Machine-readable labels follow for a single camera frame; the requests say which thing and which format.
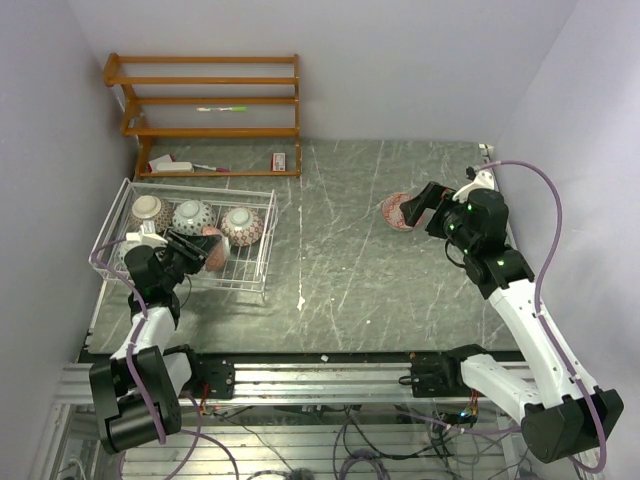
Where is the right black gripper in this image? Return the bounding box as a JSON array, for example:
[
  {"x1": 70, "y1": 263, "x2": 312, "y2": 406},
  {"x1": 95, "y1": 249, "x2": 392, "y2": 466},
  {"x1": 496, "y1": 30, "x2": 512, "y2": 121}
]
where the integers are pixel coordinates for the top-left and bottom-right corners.
[{"x1": 400, "y1": 181, "x2": 476, "y2": 254}]

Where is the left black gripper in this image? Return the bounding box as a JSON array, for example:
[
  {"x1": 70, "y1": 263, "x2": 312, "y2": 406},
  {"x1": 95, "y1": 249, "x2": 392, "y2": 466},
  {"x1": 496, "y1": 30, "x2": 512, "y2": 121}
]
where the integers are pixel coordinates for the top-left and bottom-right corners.
[{"x1": 157, "y1": 230, "x2": 220, "y2": 291}]

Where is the black and white leaf bowl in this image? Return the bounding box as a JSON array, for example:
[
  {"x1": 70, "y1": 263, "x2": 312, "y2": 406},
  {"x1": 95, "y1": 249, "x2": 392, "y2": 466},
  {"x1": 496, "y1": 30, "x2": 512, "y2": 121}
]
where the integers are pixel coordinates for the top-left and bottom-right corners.
[{"x1": 202, "y1": 226, "x2": 231, "y2": 272}]

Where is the red circle patterned bowl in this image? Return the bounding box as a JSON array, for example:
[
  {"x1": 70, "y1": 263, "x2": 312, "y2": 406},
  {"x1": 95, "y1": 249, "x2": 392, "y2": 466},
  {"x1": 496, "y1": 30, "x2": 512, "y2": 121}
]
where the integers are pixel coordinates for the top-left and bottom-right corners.
[{"x1": 172, "y1": 200, "x2": 214, "y2": 236}]

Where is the red striped bowl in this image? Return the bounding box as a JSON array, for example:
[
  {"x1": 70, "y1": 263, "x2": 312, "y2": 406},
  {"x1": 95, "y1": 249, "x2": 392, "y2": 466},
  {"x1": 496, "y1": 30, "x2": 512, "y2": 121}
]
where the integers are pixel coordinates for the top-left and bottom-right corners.
[{"x1": 381, "y1": 192, "x2": 423, "y2": 232}]

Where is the brown patterned bowl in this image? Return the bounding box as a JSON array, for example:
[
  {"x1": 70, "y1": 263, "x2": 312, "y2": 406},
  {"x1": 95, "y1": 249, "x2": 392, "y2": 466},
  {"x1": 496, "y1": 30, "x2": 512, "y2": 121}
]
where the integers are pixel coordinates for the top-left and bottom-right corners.
[{"x1": 129, "y1": 195, "x2": 173, "y2": 234}]

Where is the dark blue patterned bowl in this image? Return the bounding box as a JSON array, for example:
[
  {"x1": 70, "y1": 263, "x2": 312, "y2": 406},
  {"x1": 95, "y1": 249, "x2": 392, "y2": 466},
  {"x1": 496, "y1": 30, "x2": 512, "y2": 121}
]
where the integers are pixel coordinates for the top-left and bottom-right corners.
[{"x1": 220, "y1": 206, "x2": 264, "y2": 247}]

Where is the light blue patterned bowl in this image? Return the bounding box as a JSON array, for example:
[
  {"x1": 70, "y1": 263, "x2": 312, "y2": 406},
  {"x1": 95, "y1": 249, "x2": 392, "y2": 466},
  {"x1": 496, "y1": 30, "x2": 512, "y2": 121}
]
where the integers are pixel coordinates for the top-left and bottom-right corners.
[{"x1": 116, "y1": 241, "x2": 134, "y2": 268}]

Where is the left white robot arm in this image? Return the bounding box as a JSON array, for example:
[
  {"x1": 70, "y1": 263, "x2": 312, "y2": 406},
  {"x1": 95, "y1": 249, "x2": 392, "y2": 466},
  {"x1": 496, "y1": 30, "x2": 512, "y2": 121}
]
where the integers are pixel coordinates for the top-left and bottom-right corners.
[{"x1": 89, "y1": 230, "x2": 228, "y2": 454}]

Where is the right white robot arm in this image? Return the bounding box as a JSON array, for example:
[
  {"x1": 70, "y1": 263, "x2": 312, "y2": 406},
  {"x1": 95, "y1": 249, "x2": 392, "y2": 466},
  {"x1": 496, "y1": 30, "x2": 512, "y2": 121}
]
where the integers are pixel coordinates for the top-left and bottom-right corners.
[{"x1": 399, "y1": 182, "x2": 624, "y2": 463}]

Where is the white soap bar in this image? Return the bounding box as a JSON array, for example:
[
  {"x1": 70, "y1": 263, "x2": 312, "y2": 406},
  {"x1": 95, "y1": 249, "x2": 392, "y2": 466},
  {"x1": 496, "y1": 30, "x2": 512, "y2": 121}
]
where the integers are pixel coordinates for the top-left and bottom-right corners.
[{"x1": 158, "y1": 161, "x2": 195, "y2": 174}]

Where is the red and white flat box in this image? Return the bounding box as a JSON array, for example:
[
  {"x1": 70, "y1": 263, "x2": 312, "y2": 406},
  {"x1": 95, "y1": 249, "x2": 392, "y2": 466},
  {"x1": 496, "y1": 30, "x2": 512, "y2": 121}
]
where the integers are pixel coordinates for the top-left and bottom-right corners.
[{"x1": 147, "y1": 154, "x2": 174, "y2": 173}]

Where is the red and white card box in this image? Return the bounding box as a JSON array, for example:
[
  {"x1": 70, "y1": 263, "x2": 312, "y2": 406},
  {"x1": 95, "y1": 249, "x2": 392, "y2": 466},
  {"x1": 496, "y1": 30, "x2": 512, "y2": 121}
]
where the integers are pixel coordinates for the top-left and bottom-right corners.
[{"x1": 271, "y1": 152, "x2": 287, "y2": 172}]

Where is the white wire dish rack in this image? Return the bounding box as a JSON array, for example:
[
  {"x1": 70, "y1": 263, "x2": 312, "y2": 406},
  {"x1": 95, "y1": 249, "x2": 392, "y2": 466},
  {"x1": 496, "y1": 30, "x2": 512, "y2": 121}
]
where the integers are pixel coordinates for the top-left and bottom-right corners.
[{"x1": 88, "y1": 177, "x2": 279, "y2": 293}]

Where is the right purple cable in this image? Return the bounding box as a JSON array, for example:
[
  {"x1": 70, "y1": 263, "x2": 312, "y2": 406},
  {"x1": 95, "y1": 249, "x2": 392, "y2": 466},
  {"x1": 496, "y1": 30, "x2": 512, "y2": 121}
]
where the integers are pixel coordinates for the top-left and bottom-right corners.
[{"x1": 469, "y1": 159, "x2": 609, "y2": 473}]

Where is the purple cable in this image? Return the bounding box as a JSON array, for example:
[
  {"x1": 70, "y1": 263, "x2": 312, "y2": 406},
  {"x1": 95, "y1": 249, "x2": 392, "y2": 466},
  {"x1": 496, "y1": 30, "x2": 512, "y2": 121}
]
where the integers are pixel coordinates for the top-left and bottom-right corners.
[
  {"x1": 88, "y1": 238, "x2": 241, "y2": 480},
  {"x1": 469, "y1": 159, "x2": 609, "y2": 473}
]

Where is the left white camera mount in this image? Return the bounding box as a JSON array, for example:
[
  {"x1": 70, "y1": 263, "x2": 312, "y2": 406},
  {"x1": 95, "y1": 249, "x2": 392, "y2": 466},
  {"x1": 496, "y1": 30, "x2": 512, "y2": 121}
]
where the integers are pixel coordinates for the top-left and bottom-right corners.
[{"x1": 125, "y1": 220, "x2": 168, "y2": 248}]

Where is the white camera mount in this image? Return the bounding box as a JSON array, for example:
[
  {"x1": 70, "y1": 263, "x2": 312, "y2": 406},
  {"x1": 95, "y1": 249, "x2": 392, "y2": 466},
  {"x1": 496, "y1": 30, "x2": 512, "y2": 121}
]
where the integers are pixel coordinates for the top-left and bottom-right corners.
[
  {"x1": 125, "y1": 220, "x2": 168, "y2": 248},
  {"x1": 459, "y1": 167, "x2": 496, "y2": 202}
]

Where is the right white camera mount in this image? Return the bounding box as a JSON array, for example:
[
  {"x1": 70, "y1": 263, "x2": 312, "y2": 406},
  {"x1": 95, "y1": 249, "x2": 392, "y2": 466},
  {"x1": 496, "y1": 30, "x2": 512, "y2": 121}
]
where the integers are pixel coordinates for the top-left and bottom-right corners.
[{"x1": 459, "y1": 167, "x2": 496, "y2": 202}]

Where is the aluminium mounting rail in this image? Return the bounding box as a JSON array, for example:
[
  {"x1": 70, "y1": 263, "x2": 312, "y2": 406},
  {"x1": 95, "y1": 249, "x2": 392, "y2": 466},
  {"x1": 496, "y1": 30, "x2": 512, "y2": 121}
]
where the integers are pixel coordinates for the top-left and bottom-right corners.
[{"x1": 53, "y1": 361, "x2": 536, "y2": 405}]

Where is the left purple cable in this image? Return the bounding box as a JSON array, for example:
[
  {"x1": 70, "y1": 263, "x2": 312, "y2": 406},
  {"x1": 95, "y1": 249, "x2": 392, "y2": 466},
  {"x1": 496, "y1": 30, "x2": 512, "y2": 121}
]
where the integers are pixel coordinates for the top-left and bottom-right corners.
[{"x1": 88, "y1": 238, "x2": 241, "y2": 480}]

